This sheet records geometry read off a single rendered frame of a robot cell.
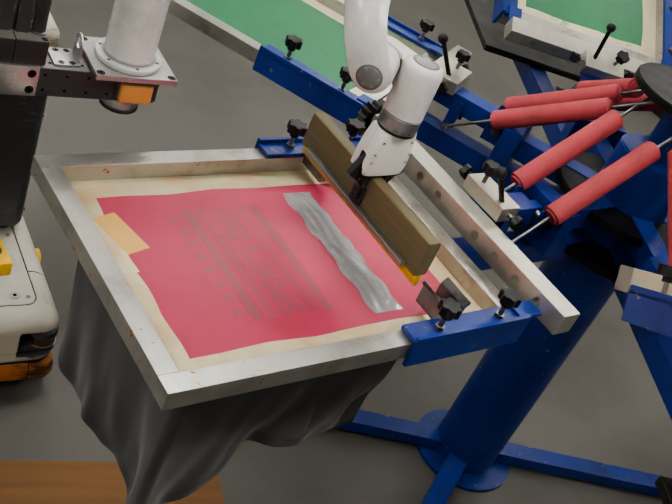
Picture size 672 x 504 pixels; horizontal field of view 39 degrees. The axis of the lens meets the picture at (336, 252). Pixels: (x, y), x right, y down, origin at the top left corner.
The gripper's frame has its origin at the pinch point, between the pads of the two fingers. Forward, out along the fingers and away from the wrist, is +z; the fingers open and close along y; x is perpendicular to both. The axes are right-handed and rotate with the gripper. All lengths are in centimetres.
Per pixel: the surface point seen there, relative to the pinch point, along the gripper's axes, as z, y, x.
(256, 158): 10.8, 6.6, -25.5
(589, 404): 109, -160, -1
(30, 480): 108, 37, -26
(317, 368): 12.1, 24.9, 29.3
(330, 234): 13.9, -0.2, -3.8
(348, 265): 13.5, 1.7, 5.7
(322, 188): 14.3, -7.8, -18.6
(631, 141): -5, -88, -6
